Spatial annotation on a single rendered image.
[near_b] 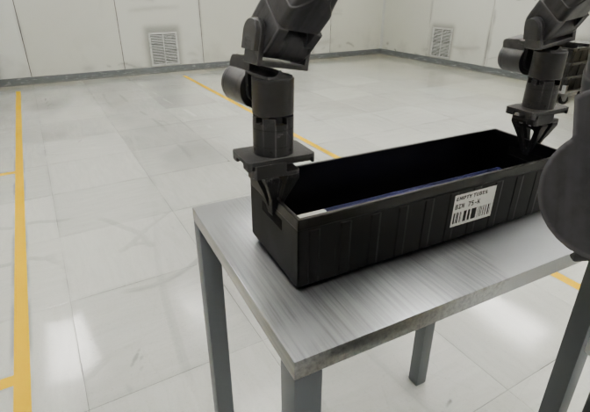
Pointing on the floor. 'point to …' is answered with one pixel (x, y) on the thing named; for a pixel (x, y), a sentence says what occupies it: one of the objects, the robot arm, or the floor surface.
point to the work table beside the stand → (374, 300)
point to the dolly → (572, 69)
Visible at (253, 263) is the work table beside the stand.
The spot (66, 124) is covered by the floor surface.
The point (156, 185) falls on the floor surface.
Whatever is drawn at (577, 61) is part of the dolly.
